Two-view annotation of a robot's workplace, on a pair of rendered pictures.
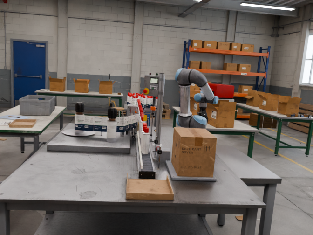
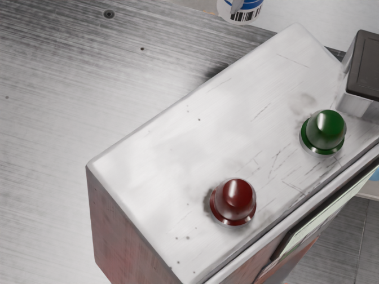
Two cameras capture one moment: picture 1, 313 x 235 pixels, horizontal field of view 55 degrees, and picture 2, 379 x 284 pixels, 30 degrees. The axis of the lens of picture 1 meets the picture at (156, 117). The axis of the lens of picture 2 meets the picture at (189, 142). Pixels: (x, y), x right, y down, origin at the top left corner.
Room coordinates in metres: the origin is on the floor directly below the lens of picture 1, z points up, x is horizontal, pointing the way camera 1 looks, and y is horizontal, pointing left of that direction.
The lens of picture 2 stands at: (2.80, 0.23, 1.84)
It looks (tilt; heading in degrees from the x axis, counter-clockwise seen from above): 63 degrees down; 280
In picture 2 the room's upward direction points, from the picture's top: 12 degrees clockwise
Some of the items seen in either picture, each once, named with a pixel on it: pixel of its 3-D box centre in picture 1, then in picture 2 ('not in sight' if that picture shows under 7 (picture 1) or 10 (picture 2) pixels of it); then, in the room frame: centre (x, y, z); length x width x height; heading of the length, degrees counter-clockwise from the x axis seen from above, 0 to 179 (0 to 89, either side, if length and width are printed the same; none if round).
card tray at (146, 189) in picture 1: (148, 185); not in sight; (1.69, 0.02, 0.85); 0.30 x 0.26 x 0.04; 6
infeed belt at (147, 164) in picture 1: (142, 142); not in sight; (2.68, 0.12, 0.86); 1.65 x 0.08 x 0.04; 6
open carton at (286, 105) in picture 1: (286, 105); not in sight; (6.18, -2.68, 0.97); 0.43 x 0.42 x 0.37; 96
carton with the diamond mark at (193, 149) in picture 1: (192, 150); not in sight; (2.04, -0.27, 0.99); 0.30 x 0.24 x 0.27; 6
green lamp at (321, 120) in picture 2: not in sight; (325, 129); (2.76, 0.02, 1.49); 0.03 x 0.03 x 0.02
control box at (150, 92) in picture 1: (153, 85); (229, 203); (2.79, 0.04, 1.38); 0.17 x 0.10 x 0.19; 61
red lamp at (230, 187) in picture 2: not in sight; (234, 199); (2.79, 0.08, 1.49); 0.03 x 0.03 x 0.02
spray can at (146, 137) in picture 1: (146, 141); not in sight; (2.25, 0.07, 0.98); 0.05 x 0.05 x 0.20
